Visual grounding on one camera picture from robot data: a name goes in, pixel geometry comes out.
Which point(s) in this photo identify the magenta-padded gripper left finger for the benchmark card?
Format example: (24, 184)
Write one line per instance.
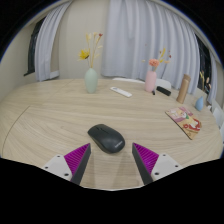
(63, 166)

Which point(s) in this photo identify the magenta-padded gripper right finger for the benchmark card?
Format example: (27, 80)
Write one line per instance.
(160, 165)

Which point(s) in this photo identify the black computer mouse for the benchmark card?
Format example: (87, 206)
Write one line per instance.
(106, 138)

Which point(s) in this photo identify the colourful printed mouse pad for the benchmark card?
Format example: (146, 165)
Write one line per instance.
(185, 121)

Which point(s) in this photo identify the blue vase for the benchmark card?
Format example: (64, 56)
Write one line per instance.
(199, 104)

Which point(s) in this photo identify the blue marker pen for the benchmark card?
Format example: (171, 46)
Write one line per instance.
(153, 92)

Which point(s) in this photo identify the black rectangular box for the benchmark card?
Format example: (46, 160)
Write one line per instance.
(163, 90)

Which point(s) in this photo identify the bronze drink bottle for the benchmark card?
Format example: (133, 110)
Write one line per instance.
(183, 89)

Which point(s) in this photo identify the white remote control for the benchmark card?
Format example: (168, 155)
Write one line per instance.
(121, 92)

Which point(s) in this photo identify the pink vase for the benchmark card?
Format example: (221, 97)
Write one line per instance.
(150, 81)

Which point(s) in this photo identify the pale green vase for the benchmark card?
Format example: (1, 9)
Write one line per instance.
(91, 81)

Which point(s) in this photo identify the beige dried grass stems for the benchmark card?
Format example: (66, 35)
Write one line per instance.
(207, 80)

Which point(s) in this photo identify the white curtain strip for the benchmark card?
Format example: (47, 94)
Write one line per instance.
(212, 83)

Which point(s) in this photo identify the dark window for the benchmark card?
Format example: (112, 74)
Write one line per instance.
(204, 63)
(31, 53)

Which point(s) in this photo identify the yellow dried flowers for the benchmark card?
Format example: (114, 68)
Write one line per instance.
(84, 54)

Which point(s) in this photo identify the narrow white curtain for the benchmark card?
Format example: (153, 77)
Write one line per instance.
(46, 46)

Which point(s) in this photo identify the wide white curtain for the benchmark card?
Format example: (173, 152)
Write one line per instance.
(146, 33)

